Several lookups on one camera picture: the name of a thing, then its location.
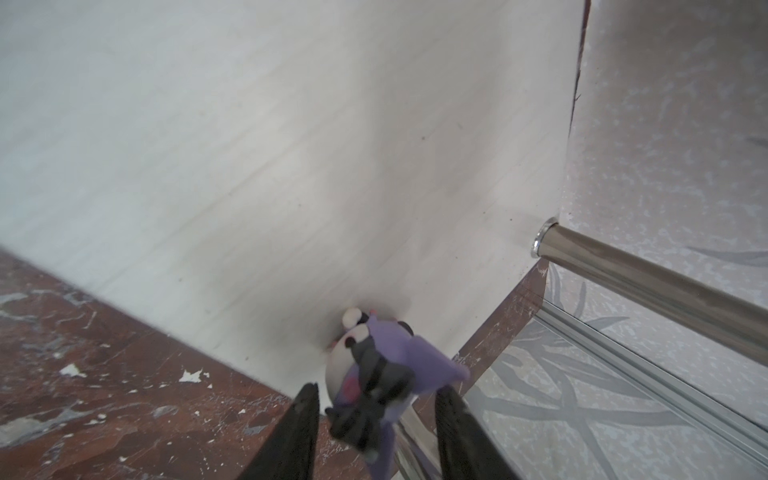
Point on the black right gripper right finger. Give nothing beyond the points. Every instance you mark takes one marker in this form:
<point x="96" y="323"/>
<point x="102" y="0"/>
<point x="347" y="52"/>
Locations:
<point x="465" y="450"/>

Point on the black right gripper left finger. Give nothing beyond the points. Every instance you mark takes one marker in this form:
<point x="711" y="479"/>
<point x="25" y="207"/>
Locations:
<point x="288" y="453"/>

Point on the purple black cartoon figure toy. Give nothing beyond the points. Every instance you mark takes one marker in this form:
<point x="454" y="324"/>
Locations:
<point x="374" y="372"/>

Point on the white two-tier shelf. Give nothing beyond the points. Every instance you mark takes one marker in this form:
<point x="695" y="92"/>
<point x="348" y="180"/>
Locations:
<point x="192" y="192"/>

